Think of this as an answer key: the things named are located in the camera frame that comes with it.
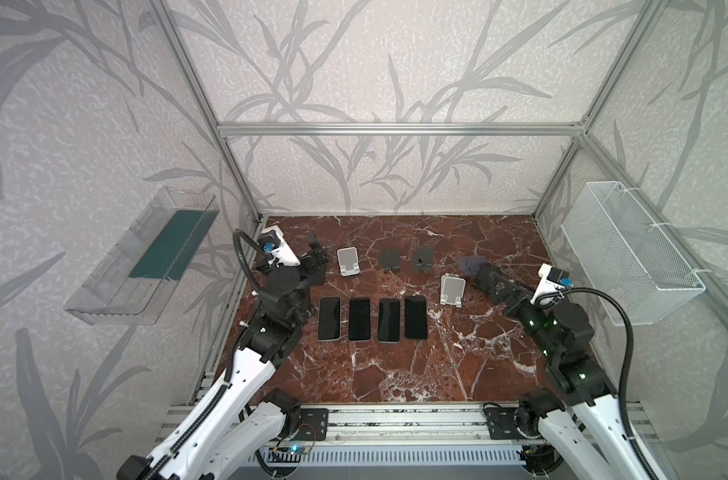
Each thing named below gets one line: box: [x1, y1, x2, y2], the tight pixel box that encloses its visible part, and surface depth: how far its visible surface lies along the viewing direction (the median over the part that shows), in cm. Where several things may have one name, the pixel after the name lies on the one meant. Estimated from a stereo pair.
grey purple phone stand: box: [460, 256, 486, 276], surface depth 110 cm
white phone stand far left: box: [337, 246, 360, 277], surface depth 103 cm
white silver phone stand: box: [440, 272, 466, 308], surface depth 96 cm
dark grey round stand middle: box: [379, 249, 401, 271], surface depth 110 cm
